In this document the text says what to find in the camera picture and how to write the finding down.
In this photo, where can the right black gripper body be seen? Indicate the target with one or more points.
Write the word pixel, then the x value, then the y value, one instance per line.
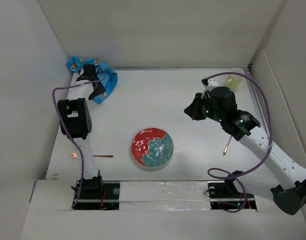
pixel 203 108

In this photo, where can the blue space-print cloth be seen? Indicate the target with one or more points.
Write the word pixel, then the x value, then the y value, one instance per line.
pixel 104 72

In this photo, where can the red and teal plate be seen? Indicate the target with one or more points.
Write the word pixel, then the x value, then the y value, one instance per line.
pixel 152 148

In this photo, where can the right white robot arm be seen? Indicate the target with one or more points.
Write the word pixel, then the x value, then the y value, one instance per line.
pixel 288 190

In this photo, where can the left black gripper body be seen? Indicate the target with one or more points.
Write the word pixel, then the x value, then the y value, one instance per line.
pixel 98 91

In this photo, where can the pale yellow mug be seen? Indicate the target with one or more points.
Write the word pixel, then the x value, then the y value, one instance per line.
pixel 233 81

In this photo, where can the copper fork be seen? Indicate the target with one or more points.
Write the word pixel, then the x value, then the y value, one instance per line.
pixel 74 155

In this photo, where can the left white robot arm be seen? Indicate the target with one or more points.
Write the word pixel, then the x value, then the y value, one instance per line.
pixel 76 124

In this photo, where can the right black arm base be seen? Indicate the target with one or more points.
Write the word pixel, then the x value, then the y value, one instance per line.
pixel 223 196

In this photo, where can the copper spoon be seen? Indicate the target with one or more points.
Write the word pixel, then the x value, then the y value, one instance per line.
pixel 227 146

